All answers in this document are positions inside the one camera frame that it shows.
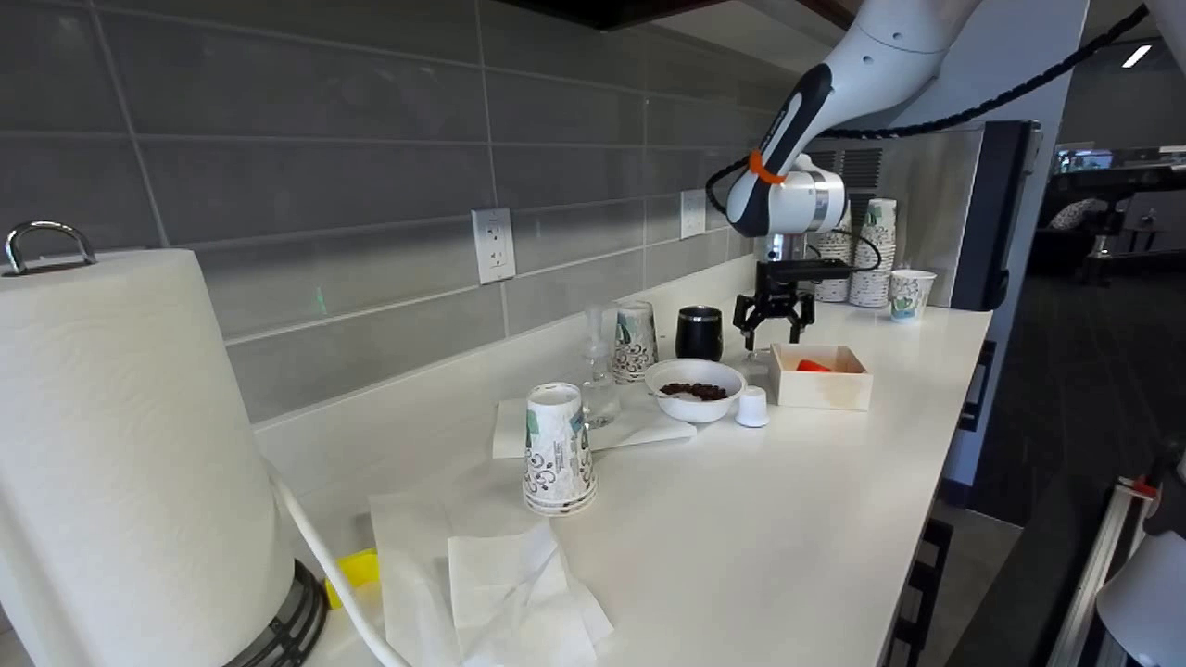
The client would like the metal paper towel holder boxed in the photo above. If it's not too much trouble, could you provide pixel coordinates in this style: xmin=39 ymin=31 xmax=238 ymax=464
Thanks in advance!
xmin=4 ymin=220 xmax=331 ymax=667

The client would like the stack of paper cups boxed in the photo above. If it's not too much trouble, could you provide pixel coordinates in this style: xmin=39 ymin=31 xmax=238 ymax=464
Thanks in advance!
xmin=848 ymin=197 xmax=899 ymax=309
xmin=813 ymin=206 xmax=854 ymax=305

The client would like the folded white napkin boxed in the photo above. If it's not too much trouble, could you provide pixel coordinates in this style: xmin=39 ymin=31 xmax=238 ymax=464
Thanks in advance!
xmin=492 ymin=387 xmax=699 ymax=460

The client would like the wooden box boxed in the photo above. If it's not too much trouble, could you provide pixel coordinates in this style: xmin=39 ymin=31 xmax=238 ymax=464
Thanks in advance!
xmin=768 ymin=343 xmax=875 ymax=412

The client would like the black thermos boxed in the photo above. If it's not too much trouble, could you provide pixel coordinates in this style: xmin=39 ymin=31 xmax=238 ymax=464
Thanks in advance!
xmin=675 ymin=306 xmax=725 ymax=363

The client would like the white bowl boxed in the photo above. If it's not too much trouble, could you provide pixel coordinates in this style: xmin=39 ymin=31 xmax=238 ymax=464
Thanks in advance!
xmin=644 ymin=358 xmax=748 ymax=425

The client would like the dark upper cabinet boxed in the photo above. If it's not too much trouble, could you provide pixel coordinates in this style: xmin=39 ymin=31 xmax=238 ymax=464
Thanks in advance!
xmin=496 ymin=0 xmax=864 ymax=31

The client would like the white cable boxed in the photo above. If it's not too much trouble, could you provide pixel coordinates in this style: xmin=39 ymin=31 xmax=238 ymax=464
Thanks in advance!
xmin=263 ymin=461 xmax=410 ymax=667

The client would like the monitor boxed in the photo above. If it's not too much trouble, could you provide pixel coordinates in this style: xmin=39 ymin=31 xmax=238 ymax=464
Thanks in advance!
xmin=1054 ymin=146 xmax=1115 ymax=176

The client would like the crumpled white napkin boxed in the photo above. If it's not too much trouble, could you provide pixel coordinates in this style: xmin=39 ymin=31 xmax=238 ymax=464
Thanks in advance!
xmin=447 ymin=522 xmax=615 ymax=667

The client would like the paper towel roll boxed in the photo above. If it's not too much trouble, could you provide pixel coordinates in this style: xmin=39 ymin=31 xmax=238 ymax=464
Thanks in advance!
xmin=0 ymin=245 xmax=297 ymax=667

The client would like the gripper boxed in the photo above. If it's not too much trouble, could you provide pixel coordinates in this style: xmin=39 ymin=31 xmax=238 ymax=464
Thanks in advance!
xmin=733 ymin=278 xmax=817 ymax=352

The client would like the clear glass bottle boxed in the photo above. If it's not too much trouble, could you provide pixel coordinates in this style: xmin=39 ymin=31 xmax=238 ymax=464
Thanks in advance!
xmin=581 ymin=305 xmax=623 ymax=430

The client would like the silver and black appliance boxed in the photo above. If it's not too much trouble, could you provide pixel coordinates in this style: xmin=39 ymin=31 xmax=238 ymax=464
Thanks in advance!
xmin=804 ymin=120 xmax=1044 ymax=313

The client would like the black drawer handle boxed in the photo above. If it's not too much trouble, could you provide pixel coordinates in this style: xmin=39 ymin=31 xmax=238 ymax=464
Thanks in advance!
xmin=888 ymin=517 xmax=955 ymax=667
xmin=958 ymin=340 xmax=999 ymax=434

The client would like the upturned patterned paper cup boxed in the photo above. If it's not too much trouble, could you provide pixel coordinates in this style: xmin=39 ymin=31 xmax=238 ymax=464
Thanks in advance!
xmin=523 ymin=382 xmax=599 ymax=518

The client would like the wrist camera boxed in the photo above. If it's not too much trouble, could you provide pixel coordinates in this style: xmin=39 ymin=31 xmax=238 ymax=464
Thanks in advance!
xmin=757 ymin=258 xmax=855 ymax=283

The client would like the large white napkin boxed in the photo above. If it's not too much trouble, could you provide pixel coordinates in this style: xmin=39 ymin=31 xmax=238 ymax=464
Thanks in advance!
xmin=369 ymin=488 xmax=561 ymax=667

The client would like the small white pod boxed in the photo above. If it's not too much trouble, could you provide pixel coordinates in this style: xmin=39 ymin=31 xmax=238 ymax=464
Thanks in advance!
xmin=735 ymin=385 xmax=772 ymax=430

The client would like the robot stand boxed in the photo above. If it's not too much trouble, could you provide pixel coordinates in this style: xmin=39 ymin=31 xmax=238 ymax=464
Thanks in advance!
xmin=1045 ymin=443 xmax=1186 ymax=667

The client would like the yellow plastic object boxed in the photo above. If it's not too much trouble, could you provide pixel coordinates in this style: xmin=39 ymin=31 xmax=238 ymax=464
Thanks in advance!
xmin=323 ymin=547 xmax=382 ymax=611

